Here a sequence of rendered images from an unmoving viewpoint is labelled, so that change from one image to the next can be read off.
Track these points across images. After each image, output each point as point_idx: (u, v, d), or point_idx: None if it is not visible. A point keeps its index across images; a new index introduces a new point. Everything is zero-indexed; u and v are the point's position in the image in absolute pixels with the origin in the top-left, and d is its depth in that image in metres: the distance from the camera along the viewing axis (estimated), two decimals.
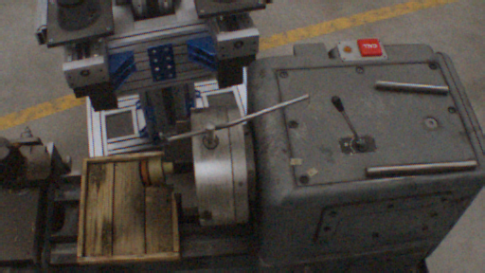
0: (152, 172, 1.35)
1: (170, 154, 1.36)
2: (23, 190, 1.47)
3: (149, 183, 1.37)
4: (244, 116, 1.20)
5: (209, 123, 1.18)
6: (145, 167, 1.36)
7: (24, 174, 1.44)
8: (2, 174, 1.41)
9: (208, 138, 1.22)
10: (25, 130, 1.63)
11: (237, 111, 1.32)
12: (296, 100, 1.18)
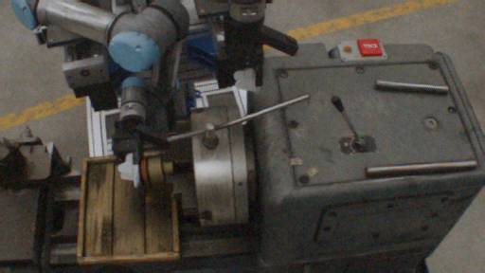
0: (152, 172, 1.35)
1: (170, 154, 1.36)
2: (23, 190, 1.47)
3: (149, 183, 1.37)
4: (244, 116, 1.20)
5: (209, 123, 1.18)
6: (145, 167, 1.36)
7: (24, 174, 1.44)
8: (2, 174, 1.41)
9: (208, 138, 1.22)
10: (25, 130, 1.63)
11: (237, 111, 1.32)
12: (296, 100, 1.18)
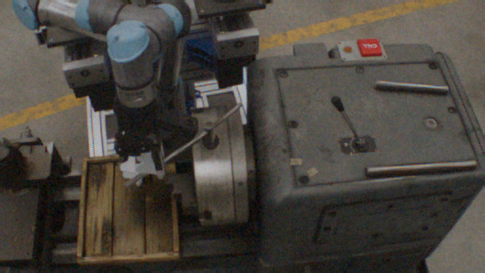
0: None
1: None
2: (23, 190, 1.47)
3: (150, 181, 1.36)
4: (182, 151, 1.16)
5: (209, 126, 1.18)
6: None
7: (24, 174, 1.44)
8: (2, 174, 1.41)
9: None
10: (25, 130, 1.63)
11: (237, 111, 1.32)
12: (135, 176, 1.09)
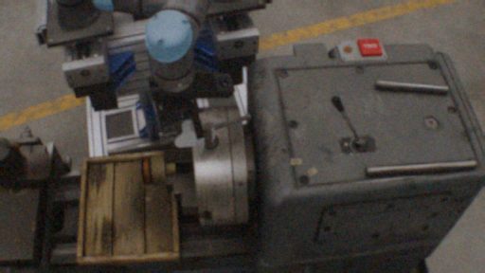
0: (154, 171, 1.35)
1: (170, 154, 1.36)
2: (23, 190, 1.47)
3: (150, 181, 1.36)
4: (174, 140, 1.17)
5: (208, 127, 1.18)
6: (148, 164, 1.36)
7: (24, 174, 1.44)
8: (2, 174, 1.41)
9: None
10: (25, 130, 1.63)
11: (237, 111, 1.32)
12: (119, 148, 1.12)
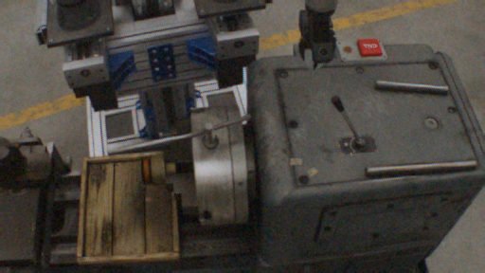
0: (154, 171, 1.35)
1: (170, 154, 1.36)
2: (23, 190, 1.47)
3: (150, 181, 1.36)
4: (174, 140, 1.17)
5: (208, 127, 1.18)
6: (148, 164, 1.36)
7: (24, 174, 1.44)
8: (2, 174, 1.41)
9: None
10: (25, 130, 1.63)
11: (237, 111, 1.32)
12: (119, 148, 1.12)
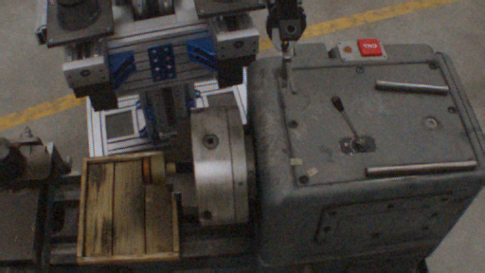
0: (154, 171, 1.35)
1: (170, 154, 1.36)
2: (23, 190, 1.47)
3: (150, 181, 1.36)
4: None
5: (285, 54, 1.19)
6: (148, 164, 1.36)
7: (24, 174, 1.44)
8: (2, 174, 1.41)
9: None
10: (25, 130, 1.63)
11: (237, 111, 1.32)
12: None
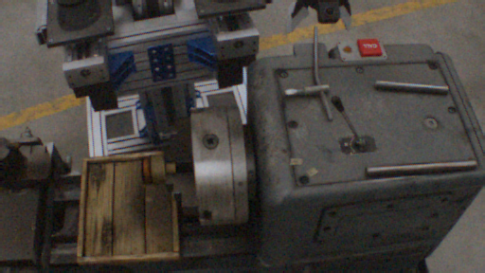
0: (154, 171, 1.35)
1: (170, 154, 1.36)
2: (23, 190, 1.47)
3: (150, 181, 1.36)
4: (317, 64, 1.35)
5: (328, 87, 1.31)
6: (148, 164, 1.36)
7: (24, 174, 1.44)
8: (2, 174, 1.41)
9: (309, 95, 1.31)
10: (25, 130, 1.63)
11: (237, 111, 1.32)
12: (317, 35, 1.43)
